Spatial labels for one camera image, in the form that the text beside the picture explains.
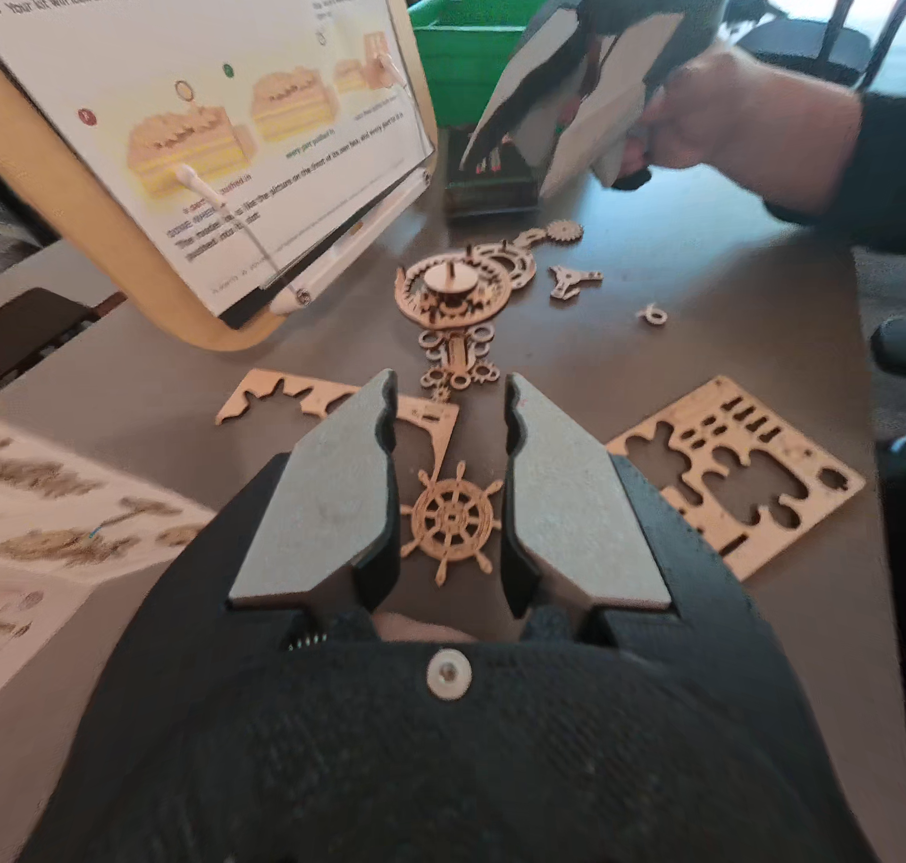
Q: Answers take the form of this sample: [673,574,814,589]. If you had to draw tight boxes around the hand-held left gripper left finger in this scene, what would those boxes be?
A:
[226,369,402,610]

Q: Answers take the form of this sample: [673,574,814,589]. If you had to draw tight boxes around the jagged wooden sheet strip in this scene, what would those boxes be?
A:
[216,369,461,482]

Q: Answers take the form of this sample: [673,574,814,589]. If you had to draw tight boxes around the small black screen device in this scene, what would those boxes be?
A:
[445,127,542,220]

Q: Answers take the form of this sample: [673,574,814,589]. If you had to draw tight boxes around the wooden ship wheel part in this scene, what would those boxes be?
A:
[400,461,505,586]

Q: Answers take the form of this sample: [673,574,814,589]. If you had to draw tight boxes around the person's right hand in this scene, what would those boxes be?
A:
[621,47,866,214]

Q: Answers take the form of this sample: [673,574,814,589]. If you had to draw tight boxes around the folded paper instruction booklet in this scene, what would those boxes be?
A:
[0,420,217,694]

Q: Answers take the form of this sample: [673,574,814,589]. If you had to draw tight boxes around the black office chair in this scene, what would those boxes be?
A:
[736,0,893,85]

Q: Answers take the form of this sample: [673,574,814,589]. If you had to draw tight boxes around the wooden gear assembly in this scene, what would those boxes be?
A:
[394,220,585,404]

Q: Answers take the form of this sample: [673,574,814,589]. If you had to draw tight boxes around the white printed instruction sheet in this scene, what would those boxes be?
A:
[0,0,434,319]

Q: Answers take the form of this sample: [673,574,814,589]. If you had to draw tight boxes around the person's right forearm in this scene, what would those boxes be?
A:
[763,87,906,255]

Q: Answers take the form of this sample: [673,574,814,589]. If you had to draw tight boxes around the green plastic bin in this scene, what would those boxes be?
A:
[409,0,567,131]

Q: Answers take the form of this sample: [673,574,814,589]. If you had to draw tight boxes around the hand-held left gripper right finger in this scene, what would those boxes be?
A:
[500,372,675,621]

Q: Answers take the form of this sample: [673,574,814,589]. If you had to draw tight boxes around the wooden sheet with cloud cut-outs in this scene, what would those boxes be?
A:
[605,374,868,582]

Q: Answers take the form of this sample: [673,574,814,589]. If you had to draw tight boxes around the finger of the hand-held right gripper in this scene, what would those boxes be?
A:
[537,12,685,201]
[462,8,591,170]

